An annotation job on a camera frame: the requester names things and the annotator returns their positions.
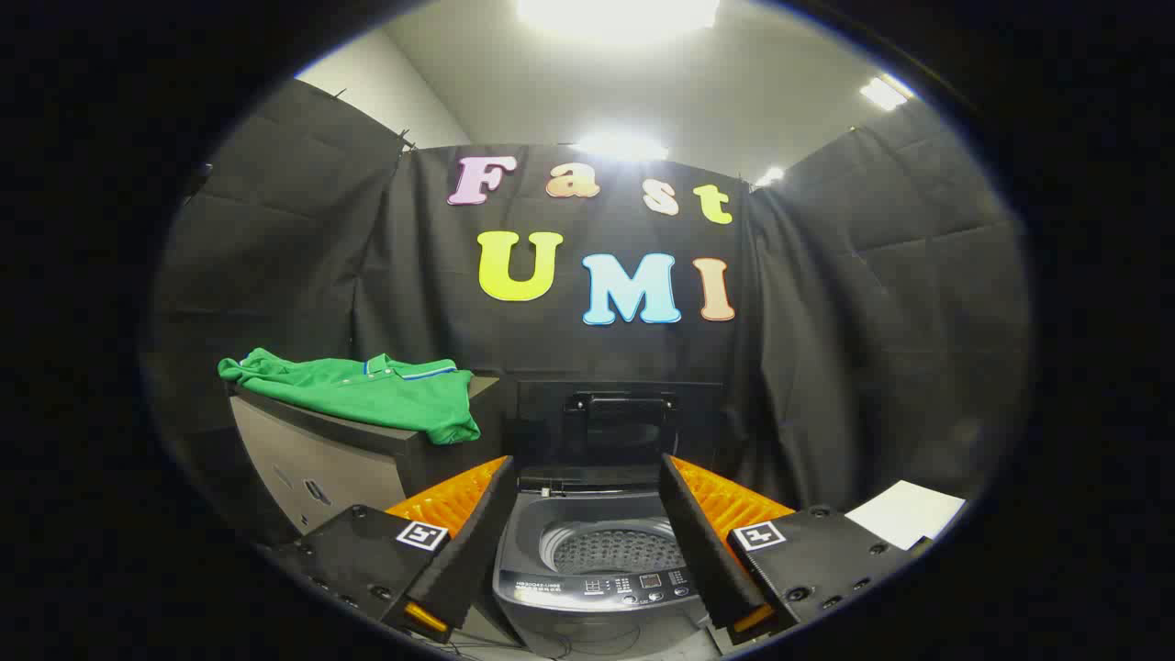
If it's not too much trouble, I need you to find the grey washing machine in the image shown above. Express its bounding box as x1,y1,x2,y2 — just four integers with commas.
491,464,726,658

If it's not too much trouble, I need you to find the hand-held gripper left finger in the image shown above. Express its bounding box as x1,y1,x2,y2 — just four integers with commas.
275,454,520,644

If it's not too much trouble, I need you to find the white flat board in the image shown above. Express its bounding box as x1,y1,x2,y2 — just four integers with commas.
845,479,967,550

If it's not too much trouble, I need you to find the black backdrop cloth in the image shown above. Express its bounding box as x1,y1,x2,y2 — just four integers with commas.
147,78,1034,552

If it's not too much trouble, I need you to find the green polo shirt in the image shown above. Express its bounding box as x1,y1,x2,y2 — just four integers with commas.
218,347,482,446

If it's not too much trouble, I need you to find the grey cabinet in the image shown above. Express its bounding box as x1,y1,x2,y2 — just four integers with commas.
225,372,515,541

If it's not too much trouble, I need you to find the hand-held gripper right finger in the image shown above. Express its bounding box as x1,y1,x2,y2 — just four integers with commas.
658,453,919,645

